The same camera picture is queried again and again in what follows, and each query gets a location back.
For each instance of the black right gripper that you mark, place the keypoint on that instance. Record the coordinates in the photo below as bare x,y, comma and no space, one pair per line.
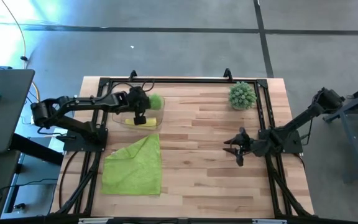
250,147

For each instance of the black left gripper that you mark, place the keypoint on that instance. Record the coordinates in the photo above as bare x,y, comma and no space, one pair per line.
138,101

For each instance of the smooth green microfiber towel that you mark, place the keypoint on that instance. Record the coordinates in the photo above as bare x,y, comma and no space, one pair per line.
156,102

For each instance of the yellow microfiber towel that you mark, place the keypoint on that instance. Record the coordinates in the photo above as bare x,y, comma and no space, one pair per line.
151,122

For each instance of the fluffy green microfiber towel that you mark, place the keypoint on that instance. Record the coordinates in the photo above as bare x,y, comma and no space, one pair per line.
135,168

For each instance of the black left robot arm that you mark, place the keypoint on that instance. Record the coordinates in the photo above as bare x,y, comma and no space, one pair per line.
82,102

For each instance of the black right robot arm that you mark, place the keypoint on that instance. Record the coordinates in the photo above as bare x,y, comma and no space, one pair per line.
303,116

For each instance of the clear plastic basket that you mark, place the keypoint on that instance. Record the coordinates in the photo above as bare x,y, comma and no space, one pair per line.
120,119

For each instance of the green artificial potted plant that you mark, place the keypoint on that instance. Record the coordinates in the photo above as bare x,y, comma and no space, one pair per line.
242,96

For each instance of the white label strip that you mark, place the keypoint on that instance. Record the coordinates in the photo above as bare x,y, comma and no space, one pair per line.
269,221
95,220

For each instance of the dark grey desk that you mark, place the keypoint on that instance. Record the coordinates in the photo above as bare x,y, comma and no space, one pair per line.
5,109

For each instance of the black frame bracket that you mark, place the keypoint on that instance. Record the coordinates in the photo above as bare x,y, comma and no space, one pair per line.
132,74
227,74

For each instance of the black aluminium table frame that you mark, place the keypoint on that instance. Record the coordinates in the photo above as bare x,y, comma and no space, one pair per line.
182,80

